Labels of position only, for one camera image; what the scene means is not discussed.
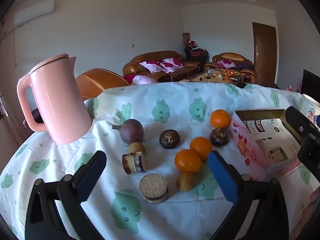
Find dark water chestnut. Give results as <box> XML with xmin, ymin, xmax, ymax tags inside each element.
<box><xmin>159</xmin><ymin>129</ymin><xmax>181</xmax><ymax>149</ymax></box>
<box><xmin>210</xmin><ymin>128</ymin><xmax>229</xmax><ymax>147</ymax></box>

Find orange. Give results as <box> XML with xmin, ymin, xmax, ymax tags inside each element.
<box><xmin>189</xmin><ymin>137</ymin><xmax>213</xmax><ymax>161</ymax></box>
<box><xmin>174</xmin><ymin>149</ymin><xmax>202</xmax><ymax>173</ymax></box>
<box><xmin>210</xmin><ymin>109</ymin><xmax>231</xmax><ymax>129</ymax></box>

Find small longan front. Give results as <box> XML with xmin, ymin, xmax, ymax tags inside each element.
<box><xmin>176</xmin><ymin>172</ymin><xmax>195</xmax><ymax>192</ymax></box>

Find small longan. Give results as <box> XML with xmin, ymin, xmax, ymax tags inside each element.
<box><xmin>129</xmin><ymin>142</ymin><xmax>145</xmax><ymax>153</ymax></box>
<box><xmin>176</xmin><ymin>172</ymin><xmax>195</xmax><ymax>192</ymax></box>

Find purple passion fruit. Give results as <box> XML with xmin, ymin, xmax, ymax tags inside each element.
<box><xmin>111</xmin><ymin>119</ymin><xmax>144</xmax><ymax>145</ymax></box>

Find right hand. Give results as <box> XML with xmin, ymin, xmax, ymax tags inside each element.
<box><xmin>290</xmin><ymin>187</ymin><xmax>319</xmax><ymax>239</ymax></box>

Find white cartoon pig mug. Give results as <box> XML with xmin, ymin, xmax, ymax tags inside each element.
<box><xmin>300</xmin><ymin>94</ymin><xmax>319</xmax><ymax>126</ymax></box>

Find black television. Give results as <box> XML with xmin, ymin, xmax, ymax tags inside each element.
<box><xmin>300</xmin><ymin>69</ymin><xmax>319</xmax><ymax>98</ymax></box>

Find pink cardboard box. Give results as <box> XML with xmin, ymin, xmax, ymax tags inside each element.
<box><xmin>230</xmin><ymin>109</ymin><xmax>301</xmax><ymax>181</ymax></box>

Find pink electric kettle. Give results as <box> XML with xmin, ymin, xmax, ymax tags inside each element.
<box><xmin>17</xmin><ymin>54</ymin><xmax>92</xmax><ymax>145</ymax></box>

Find white cloud-print tablecloth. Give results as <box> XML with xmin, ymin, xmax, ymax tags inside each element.
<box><xmin>0</xmin><ymin>81</ymin><xmax>320</xmax><ymax>240</ymax></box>

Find brown leather armchair near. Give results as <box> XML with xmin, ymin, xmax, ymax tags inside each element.
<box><xmin>76</xmin><ymin>68</ymin><xmax>129</xmax><ymax>101</ymax></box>

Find brown leather armchair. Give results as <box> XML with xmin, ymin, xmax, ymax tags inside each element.
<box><xmin>204</xmin><ymin>52</ymin><xmax>257</xmax><ymax>84</ymax></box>
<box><xmin>76</xmin><ymin>68</ymin><xmax>129</xmax><ymax>101</ymax></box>

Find brown leather far armchair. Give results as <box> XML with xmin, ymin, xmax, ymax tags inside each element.
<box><xmin>204</xmin><ymin>52</ymin><xmax>257</xmax><ymax>84</ymax></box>

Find brown wooden door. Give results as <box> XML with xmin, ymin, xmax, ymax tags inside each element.
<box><xmin>252</xmin><ymin>22</ymin><xmax>277</xmax><ymax>87</ymax></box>

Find wooden coffee table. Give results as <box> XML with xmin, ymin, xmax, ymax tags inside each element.
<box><xmin>181</xmin><ymin>68</ymin><xmax>241</xmax><ymax>86</ymax></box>

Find pink cushion far armchair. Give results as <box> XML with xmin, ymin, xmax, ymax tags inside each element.
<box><xmin>217</xmin><ymin>59</ymin><xmax>236</xmax><ymax>69</ymax></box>

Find pink pillow near armchair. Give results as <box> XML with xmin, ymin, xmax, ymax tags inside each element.
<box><xmin>131</xmin><ymin>75</ymin><xmax>158</xmax><ymax>85</ymax></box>

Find brown leather long sofa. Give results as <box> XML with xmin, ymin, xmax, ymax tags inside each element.
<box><xmin>123</xmin><ymin>50</ymin><xmax>204</xmax><ymax>82</ymax></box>

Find pink floral cushion right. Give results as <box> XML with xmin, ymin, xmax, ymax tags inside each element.
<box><xmin>160</xmin><ymin>58</ymin><xmax>184</xmax><ymax>73</ymax></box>

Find pink floral cushion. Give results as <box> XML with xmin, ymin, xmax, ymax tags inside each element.
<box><xmin>139</xmin><ymin>61</ymin><xmax>167</xmax><ymax>73</ymax></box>
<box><xmin>160</xmin><ymin>58</ymin><xmax>184</xmax><ymax>73</ymax></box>

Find stacked dark chairs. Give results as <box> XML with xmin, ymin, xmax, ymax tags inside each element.
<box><xmin>184</xmin><ymin>39</ymin><xmax>209</xmax><ymax>64</ymax></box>

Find pink floral cushion left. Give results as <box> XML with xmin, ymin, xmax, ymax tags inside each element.
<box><xmin>139</xmin><ymin>61</ymin><xmax>167</xmax><ymax>73</ymax></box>

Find white wall air conditioner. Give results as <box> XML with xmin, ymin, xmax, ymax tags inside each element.
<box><xmin>14</xmin><ymin>0</ymin><xmax>55</xmax><ymax>28</ymax></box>

